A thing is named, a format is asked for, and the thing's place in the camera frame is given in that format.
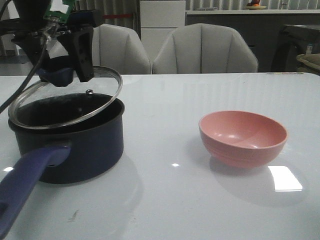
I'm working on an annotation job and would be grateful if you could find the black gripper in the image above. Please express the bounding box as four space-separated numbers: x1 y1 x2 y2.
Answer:
0 0 103 82

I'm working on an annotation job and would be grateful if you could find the glass lid blue knob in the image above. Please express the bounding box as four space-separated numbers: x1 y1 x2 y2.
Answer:
8 66 123 130

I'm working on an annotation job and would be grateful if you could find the dark blue saucepan purple handle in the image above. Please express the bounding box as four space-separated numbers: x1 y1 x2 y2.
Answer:
0 93 125 239

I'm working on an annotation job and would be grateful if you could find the pink plastic bowl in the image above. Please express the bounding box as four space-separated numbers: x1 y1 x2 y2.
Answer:
198 110 288 169

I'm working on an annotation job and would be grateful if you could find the red barrier belt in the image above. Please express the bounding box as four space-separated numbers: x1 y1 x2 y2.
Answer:
103 13 134 19

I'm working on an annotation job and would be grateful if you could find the left grey upholstered chair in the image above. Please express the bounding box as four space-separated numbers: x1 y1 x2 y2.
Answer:
44 23 151 75

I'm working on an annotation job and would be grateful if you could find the grey upholstered chair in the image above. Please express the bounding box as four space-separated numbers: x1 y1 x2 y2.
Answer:
44 23 151 75
152 23 259 75

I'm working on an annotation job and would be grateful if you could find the white drawer cabinet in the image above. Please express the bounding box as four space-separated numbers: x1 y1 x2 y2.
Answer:
139 0 186 61

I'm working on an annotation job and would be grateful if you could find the right grey upholstered chair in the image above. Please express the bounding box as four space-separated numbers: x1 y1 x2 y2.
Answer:
152 23 259 75

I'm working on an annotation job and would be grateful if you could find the fruit plate on counter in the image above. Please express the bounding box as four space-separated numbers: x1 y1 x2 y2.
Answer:
245 0 267 10

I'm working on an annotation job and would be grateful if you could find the grey counter with white top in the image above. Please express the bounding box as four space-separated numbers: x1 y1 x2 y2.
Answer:
186 9 320 72

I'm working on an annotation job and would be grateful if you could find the dark side table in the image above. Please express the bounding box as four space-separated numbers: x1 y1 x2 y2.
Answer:
271 24 320 72

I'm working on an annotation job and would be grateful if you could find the beige cushion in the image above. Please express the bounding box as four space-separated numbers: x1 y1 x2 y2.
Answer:
296 53 320 76

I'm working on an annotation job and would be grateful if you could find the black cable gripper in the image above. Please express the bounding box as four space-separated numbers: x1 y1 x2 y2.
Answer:
0 0 61 115

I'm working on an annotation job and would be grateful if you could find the green circuit board camera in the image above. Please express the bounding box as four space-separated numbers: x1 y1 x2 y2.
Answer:
43 0 76 24

